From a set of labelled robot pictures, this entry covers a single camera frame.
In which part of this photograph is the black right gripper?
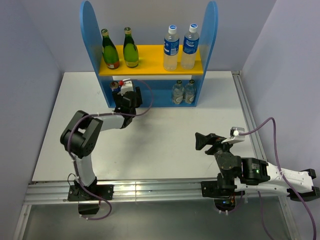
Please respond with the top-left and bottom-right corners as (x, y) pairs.
(194, 131), (237, 156)

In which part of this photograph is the silver blue can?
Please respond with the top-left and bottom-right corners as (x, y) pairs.
(109, 81), (121, 94)

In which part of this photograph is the green glass bottle gold cap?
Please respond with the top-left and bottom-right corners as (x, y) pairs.
(123, 27), (139, 68)

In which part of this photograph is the green glass bottle orange label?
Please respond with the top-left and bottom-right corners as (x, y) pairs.
(101, 28), (120, 70)

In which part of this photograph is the blue label water bottle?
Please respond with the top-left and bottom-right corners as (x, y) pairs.
(163, 25), (180, 71)
(181, 23), (200, 70)

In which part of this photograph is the blue label water bottle front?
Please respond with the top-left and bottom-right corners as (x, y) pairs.
(181, 23), (200, 70)

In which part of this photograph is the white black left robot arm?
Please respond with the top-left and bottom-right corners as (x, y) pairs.
(60, 86), (143, 200)

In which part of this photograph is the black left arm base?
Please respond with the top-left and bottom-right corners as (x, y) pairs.
(67, 184), (114, 216)

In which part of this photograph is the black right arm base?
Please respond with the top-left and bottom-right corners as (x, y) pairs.
(200, 180), (245, 212)

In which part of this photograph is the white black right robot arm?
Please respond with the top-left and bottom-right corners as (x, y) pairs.
(195, 127), (320, 202)

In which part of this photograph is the blue and yellow shelf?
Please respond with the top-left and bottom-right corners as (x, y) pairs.
(79, 0), (219, 108)

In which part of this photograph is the clear soda water bottle right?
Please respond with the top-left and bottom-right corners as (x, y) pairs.
(184, 79), (196, 104)

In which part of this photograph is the clear soda water bottle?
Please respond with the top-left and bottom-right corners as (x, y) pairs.
(184, 79), (196, 104)
(171, 80), (185, 105)

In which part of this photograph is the clear soda water bottle left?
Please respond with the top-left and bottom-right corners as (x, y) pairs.
(171, 80), (185, 105)

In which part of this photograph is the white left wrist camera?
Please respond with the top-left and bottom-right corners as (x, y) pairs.
(118, 78), (134, 96)

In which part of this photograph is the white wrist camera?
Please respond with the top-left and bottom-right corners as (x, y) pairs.
(118, 78), (134, 96)
(221, 126), (245, 145)

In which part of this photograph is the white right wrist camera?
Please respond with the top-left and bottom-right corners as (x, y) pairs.
(221, 126), (245, 145)

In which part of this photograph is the aluminium right rail frame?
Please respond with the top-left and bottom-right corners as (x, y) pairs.
(231, 71), (267, 161)

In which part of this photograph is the aluminium rail frame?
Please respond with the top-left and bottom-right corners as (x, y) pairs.
(13, 179), (301, 240)
(231, 71), (267, 161)

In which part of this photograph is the aluminium front rail frame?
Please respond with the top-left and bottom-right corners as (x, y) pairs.
(13, 179), (301, 240)

